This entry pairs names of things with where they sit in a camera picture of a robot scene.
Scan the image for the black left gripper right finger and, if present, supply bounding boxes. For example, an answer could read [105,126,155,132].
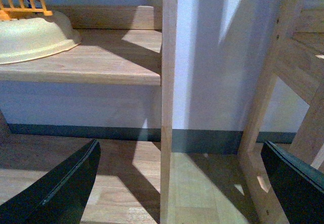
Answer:
[261,141,323,223]

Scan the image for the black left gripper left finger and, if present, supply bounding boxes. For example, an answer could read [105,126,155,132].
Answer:
[1,140,101,223]

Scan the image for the wooden rack beside shelf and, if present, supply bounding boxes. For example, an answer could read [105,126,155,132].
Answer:
[238,0,323,223]

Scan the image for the cream toy base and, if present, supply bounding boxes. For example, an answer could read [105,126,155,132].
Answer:
[1,11,82,65]

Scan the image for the wooden shelf unit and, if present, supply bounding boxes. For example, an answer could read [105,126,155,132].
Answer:
[1,0,178,223]

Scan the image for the orange toy fence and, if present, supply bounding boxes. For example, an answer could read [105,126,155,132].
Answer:
[1,0,53,21]

